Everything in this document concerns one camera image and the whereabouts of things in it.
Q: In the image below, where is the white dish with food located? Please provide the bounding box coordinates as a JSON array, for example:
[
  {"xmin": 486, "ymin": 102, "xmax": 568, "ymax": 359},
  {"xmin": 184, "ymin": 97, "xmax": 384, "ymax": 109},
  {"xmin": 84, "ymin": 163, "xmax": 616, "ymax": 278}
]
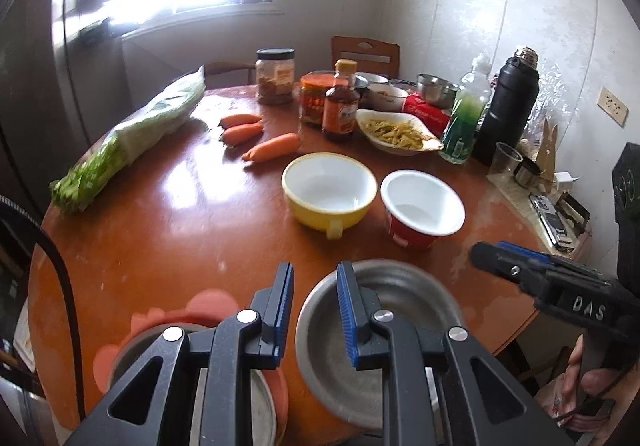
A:
[{"xmin": 356, "ymin": 108, "xmax": 445, "ymax": 157}]

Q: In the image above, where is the wooden chair back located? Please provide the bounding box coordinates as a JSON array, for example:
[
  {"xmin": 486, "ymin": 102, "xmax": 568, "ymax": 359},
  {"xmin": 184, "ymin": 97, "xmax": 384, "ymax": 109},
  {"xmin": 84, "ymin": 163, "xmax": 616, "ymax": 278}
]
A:
[{"xmin": 331, "ymin": 36, "xmax": 401, "ymax": 79}]

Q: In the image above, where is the black cable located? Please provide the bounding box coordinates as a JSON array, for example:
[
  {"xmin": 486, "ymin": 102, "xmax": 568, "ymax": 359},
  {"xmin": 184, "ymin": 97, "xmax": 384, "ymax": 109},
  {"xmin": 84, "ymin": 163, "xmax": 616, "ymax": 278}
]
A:
[{"xmin": 0, "ymin": 196, "xmax": 83, "ymax": 427}]

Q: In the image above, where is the clear plastic cup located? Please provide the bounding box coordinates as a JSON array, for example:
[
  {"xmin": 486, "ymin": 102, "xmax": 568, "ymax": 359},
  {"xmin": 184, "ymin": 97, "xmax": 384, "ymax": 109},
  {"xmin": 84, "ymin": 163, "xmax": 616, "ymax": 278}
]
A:
[{"xmin": 487, "ymin": 142, "xmax": 523, "ymax": 184}]

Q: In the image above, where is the round steel plate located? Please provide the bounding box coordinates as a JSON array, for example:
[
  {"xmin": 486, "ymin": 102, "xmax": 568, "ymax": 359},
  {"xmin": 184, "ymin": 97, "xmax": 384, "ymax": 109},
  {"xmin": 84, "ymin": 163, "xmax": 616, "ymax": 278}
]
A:
[{"xmin": 107, "ymin": 323, "xmax": 278, "ymax": 446}]

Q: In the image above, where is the orange-capped sauce bottle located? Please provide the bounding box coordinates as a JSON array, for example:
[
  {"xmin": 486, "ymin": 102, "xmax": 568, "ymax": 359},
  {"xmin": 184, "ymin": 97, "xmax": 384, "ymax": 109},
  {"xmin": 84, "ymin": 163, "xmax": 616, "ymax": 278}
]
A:
[{"xmin": 321, "ymin": 59, "xmax": 362, "ymax": 143}]

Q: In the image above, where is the small dark steel bowl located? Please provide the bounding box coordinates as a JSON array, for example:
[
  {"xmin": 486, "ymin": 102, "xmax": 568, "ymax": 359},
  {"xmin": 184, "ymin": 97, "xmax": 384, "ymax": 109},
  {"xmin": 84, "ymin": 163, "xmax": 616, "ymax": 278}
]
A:
[{"xmin": 354, "ymin": 72, "xmax": 391, "ymax": 99}]

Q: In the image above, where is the white ceramic bowl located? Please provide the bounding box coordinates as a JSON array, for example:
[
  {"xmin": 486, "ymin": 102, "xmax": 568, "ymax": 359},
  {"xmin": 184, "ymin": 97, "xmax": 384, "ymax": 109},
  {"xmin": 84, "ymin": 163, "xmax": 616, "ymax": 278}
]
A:
[{"xmin": 366, "ymin": 84, "xmax": 410, "ymax": 113}]

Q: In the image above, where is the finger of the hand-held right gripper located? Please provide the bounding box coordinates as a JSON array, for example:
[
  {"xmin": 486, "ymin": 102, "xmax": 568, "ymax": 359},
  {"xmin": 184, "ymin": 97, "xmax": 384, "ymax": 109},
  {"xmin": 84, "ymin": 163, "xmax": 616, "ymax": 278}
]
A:
[
  {"xmin": 497, "ymin": 241, "xmax": 613, "ymax": 280},
  {"xmin": 470, "ymin": 242, "xmax": 551, "ymax": 298}
]

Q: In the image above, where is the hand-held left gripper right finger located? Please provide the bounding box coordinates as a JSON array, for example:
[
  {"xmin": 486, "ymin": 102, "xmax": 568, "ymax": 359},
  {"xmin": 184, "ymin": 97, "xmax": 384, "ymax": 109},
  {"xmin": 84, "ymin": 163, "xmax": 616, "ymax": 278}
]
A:
[{"xmin": 336, "ymin": 261, "xmax": 576, "ymax": 446}]

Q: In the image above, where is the small steel cup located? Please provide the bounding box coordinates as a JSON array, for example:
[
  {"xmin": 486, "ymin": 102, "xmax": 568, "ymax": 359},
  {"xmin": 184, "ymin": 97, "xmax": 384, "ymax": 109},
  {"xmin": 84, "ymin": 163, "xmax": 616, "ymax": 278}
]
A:
[{"xmin": 513, "ymin": 160, "xmax": 543, "ymax": 188}]

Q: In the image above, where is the wall socket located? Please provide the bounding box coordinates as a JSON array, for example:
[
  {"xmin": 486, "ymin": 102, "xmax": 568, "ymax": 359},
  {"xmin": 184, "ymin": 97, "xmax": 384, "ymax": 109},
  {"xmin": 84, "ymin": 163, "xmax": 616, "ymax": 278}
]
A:
[{"xmin": 598, "ymin": 87, "xmax": 629, "ymax": 127}]

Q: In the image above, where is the bagged celery bunch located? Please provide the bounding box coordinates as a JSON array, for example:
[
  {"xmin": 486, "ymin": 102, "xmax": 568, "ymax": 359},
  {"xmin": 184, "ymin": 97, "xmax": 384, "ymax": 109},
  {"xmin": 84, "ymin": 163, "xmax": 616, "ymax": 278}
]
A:
[{"xmin": 49, "ymin": 66, "xmax": 207, "ymax": 217}]

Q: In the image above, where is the person's right hand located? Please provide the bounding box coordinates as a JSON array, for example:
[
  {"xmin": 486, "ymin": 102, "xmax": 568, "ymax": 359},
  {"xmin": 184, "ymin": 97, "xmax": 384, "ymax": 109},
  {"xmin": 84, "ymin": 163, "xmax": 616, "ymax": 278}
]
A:
[{"xmin": 562, "ymin": 338, "xmax": 640, "ymax": 427}]

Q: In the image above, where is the red packet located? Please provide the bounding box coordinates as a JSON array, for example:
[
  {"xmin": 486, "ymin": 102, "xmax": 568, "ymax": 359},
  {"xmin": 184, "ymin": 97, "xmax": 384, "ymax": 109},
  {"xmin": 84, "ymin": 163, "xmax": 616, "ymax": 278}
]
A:
[{"xmin": 402, "ymin": 93, "xmax": 453, "ymax": 137}]

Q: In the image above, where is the clear plastic wrapper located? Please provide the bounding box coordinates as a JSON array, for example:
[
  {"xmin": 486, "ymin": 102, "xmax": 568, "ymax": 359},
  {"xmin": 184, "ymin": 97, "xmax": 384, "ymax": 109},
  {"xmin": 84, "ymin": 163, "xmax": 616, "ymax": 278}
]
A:
[{"xmin": 525, "ymin": 61, "xmax": 581, "ymax": 177}]

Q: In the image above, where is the carrot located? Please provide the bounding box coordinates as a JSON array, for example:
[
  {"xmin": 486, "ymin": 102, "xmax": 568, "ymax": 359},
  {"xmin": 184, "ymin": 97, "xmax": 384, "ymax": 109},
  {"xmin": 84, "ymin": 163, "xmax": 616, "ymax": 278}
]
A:
[
  {"xmin": 242, "ymin": 132, "xmax": 302, "ymax": 163},
  {"xmin": 220, "ymin": 113, "xmax": 263, "ymax": 129},
  {"xmin": 220, "ymin": 122, "xmax": 264, "ymax": 146}
]

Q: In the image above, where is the black metal frame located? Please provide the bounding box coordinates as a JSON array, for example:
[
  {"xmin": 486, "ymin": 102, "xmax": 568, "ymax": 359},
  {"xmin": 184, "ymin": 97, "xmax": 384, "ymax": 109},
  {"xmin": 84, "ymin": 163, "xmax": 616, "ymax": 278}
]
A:
[{"xmin": 555, "ymin": 193, "xmax": 591, "ymax": 232}]

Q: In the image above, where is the wooden rabbit figure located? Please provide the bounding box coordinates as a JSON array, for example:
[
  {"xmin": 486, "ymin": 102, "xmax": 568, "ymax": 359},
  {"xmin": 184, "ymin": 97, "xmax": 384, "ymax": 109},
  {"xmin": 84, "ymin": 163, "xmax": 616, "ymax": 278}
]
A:
[{"xmin": 535, "ymin": 121, "xmax": 560, "ymax": 182}]

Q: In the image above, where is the large steel bowl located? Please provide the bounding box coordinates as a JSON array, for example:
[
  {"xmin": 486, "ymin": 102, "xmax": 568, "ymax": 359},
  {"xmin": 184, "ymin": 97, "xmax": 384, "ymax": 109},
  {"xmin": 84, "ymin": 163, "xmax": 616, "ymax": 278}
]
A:
[{"xmin": 295, "ymin": 259, "xmax": 468, "ymax": 432}]

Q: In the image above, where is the grey refrigerator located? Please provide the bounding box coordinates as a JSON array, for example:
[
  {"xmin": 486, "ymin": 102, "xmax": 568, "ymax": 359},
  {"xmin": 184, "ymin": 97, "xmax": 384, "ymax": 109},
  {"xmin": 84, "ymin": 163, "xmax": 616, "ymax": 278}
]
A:
[{"xmin": 0, "ymin": 0, "xmax": 131, "ymax": 222}]

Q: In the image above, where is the red paper bowl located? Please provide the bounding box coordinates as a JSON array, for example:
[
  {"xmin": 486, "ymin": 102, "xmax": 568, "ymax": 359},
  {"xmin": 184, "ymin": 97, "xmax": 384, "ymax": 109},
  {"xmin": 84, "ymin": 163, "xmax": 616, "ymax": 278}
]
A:
[{"xmin": 380, "ymin": 169, "xmax": 467, "ymax": 251}]

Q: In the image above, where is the black handheld device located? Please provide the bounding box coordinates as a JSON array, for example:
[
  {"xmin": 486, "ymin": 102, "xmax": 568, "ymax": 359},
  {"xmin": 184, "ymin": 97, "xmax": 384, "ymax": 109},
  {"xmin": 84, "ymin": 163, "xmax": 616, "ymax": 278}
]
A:
[{"xmin": 530, "ymin": 193, "xmax": 576, "ymax": 247}]

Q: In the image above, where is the red-lidded sauce jar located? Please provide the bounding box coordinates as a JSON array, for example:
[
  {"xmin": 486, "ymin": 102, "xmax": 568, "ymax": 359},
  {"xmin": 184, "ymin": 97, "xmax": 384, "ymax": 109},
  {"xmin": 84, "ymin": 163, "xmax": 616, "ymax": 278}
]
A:
[{"xmin": 299, "ymin": 71, "xmax": 336, "ymax": 127}]

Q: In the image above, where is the black-lidded clear jar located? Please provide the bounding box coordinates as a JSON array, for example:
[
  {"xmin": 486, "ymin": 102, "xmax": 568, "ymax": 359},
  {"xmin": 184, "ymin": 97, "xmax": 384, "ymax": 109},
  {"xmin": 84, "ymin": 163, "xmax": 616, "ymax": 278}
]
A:
[{"xmin": 255, "ymin": 47, "xmax": 296, "ymax": 105}]

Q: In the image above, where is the wooden chair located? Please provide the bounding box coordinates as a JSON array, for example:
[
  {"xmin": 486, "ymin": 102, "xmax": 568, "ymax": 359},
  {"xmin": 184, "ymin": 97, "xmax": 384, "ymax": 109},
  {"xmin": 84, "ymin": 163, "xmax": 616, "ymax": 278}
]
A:
[
  {"xmin": 331, "ymin": 36, "xmax": 401, "ymax": 79},
  {"xmin": 205, "ymin": 62, "xmax": 258, "ymax": 89}
]

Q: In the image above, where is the yellow bowl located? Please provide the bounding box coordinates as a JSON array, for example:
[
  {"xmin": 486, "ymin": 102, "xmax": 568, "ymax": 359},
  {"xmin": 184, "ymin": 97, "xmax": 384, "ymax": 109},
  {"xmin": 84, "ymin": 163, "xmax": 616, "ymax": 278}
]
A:
[{"xmin": 281, "ymin": 152, "xmax": 378, "ymax": 241}]

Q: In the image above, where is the green liquid plastic bottle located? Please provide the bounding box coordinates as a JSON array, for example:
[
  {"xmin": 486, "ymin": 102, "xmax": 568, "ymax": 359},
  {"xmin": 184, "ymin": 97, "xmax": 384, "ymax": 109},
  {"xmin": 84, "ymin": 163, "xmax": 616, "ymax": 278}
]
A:
[{"xmin": 439, "ymin": 53, "xmax": 493, "ymax": 165}]

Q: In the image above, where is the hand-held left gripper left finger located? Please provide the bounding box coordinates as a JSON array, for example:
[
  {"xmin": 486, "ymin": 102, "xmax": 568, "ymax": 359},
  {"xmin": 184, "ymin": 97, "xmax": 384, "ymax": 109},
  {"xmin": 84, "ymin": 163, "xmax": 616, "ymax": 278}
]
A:
[{"xmin": 65, "ymin": 262, "xmax": 296, "ymax": 446}]

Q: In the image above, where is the black thermos flask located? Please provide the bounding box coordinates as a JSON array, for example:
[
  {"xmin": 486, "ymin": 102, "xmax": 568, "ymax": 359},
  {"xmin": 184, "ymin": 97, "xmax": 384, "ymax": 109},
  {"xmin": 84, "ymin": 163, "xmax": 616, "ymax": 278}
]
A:
[{"xmin": 472, "ymin": 46, "xmax": 540, "ymax": 167}]

